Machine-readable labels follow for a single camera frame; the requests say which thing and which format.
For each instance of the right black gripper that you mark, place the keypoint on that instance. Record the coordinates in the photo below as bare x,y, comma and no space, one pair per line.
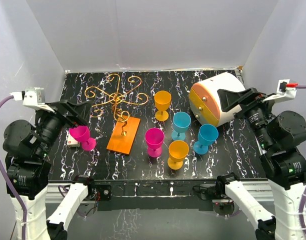
229,99

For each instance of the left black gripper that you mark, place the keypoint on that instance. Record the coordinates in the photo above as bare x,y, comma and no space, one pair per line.
81,111

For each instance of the teal wine glass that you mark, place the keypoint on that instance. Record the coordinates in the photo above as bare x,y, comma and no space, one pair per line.
181,123

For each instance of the yellow wine glass back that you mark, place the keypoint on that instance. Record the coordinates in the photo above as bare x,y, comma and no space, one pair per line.
162,100

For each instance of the yellow wine glass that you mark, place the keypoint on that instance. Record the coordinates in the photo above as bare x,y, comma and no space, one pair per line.
162,100
178,151

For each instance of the pink wine glass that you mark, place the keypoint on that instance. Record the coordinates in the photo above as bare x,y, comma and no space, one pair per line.
154,138
82,135

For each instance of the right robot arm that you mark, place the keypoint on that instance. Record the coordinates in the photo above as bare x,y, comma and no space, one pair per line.
283,164

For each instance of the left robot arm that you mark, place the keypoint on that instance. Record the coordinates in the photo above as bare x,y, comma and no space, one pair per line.
27,147

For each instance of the blue wine glass right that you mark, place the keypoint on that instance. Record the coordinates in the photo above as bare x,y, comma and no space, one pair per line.
207,135

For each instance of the yellow wine glass front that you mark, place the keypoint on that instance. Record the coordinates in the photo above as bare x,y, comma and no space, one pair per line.
178,151

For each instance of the white round drawer cabinet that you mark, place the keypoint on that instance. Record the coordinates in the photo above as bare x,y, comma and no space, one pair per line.
207,100

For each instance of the small white red box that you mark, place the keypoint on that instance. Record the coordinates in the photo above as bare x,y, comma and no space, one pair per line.
71,142

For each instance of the gold wire wine glass rack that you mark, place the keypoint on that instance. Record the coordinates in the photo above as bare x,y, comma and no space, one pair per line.
126,127

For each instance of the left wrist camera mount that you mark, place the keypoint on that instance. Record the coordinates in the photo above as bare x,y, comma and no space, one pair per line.
32,97

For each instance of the aluminium front rail frame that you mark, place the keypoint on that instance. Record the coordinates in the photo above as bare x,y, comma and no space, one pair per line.
164,194

